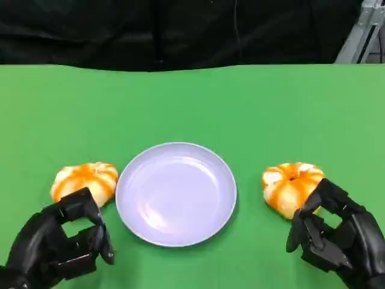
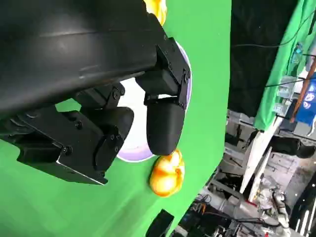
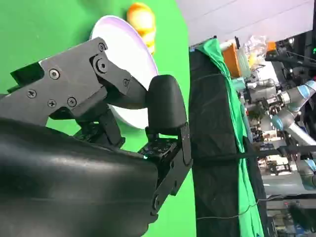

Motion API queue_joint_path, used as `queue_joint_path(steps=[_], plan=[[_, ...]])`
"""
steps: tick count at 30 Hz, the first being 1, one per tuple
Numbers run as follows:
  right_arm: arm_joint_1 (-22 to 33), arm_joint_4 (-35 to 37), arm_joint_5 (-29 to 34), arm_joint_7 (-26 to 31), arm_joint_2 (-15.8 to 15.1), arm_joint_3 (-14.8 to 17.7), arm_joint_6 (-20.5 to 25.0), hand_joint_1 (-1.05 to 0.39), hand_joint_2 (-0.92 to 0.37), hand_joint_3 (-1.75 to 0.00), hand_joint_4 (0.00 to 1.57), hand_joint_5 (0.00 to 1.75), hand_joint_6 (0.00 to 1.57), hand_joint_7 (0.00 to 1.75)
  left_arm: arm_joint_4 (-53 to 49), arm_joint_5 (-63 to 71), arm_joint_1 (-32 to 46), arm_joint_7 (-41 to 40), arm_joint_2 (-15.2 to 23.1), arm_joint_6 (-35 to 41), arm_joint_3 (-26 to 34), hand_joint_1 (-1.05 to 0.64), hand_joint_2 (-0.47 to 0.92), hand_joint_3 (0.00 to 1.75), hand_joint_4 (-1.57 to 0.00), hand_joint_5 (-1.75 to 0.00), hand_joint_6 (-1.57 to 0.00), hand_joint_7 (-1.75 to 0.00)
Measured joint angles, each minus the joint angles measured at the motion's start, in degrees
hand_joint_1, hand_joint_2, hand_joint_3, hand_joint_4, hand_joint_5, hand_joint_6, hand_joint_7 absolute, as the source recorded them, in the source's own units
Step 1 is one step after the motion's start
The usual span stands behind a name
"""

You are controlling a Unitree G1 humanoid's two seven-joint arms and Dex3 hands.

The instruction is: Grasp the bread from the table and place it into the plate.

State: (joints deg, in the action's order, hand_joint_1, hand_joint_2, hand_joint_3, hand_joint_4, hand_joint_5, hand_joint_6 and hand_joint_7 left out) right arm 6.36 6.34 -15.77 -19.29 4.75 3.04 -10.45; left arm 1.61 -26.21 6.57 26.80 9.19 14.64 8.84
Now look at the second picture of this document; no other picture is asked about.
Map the green table cloth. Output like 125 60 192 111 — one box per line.
0 0 233 237

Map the green background cloth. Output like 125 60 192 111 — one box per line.
253 0 316 131

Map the lilac plate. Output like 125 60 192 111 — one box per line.
116 40 193 163

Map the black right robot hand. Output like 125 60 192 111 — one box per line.
145 209 175 237

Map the blue box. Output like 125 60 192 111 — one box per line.
295 78 316 125

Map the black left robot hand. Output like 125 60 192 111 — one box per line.
0 0 191 186

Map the black backdrop curtain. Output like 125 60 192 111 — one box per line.
227 0 307 120

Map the white board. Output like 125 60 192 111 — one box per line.
239 116 283 202

